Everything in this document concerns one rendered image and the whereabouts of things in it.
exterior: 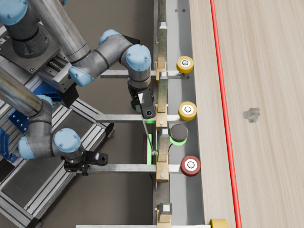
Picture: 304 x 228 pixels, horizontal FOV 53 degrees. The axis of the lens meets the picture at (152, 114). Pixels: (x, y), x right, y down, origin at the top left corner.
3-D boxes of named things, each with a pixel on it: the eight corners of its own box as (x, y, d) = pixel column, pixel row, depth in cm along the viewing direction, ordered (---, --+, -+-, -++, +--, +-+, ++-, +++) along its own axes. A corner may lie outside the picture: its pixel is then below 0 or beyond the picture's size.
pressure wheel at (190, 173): (178, 182, 128) (181, 174, 117) (178, 163, 131) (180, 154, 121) (197, 182, 128) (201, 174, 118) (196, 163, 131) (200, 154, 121)
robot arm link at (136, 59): (136, 37, 95) (156, 52, 92) (138, 59, 105) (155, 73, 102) (118, 51, 92) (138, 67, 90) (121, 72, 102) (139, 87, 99)
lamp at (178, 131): (167, 160, 119) (170, 139, 100) (166, 147, 122) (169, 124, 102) (182, 160, 119) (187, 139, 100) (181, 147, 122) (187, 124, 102)
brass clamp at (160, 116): (154, 130, 140) (154, 126, 135) (154, 105, 146) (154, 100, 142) (168, 131, 140) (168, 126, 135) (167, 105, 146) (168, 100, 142)
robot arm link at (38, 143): (27, 132, 106) (59, 130, 107) (24, 163, 101) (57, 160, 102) (19, 123, 99) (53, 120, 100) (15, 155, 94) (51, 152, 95)
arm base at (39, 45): (6, 48, 129) (-5, 32, 121) (31, 26, 135) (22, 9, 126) (32, 64, 126) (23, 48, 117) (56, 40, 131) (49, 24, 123)
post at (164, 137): (157, 176, 143) (159, 136, 100) (157, 168, 145) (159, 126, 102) (164, 176, 143) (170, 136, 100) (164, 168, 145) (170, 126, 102)
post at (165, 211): (157, 232, 131) (160, 214, 88) (157, 223, 132) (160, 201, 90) (165, 232, 131) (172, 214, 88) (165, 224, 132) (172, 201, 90)
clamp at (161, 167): (155, 182, 125) (156, 179, 121) (155, 151, 131) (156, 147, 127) (169, 182, 125) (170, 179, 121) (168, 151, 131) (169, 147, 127)
